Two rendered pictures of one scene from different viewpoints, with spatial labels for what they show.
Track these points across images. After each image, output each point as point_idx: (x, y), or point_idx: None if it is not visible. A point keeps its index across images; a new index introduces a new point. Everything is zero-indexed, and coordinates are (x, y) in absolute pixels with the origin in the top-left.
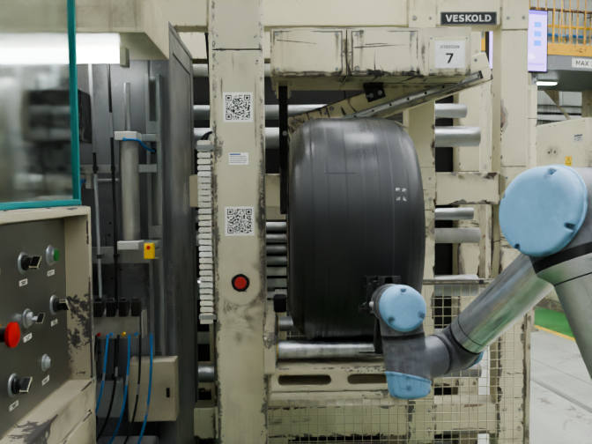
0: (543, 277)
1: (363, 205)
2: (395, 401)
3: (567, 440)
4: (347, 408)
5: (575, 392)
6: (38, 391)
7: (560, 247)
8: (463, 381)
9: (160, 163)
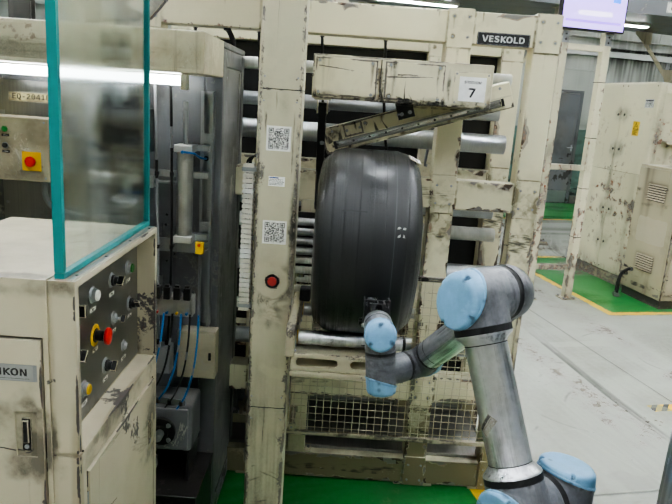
0: (458, 341)
1: (370, 239)
2: None
3: (564, 411)
4: None
5: (588, 366)
6: (119, 366)
7: (465, 328)
8: None
9: (211, 169)
